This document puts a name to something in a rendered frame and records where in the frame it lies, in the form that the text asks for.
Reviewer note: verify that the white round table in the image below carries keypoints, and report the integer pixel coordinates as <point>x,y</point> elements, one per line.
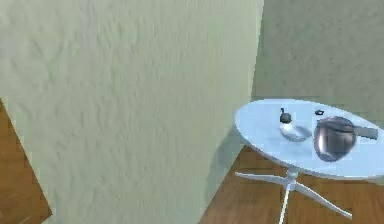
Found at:
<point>260,130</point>

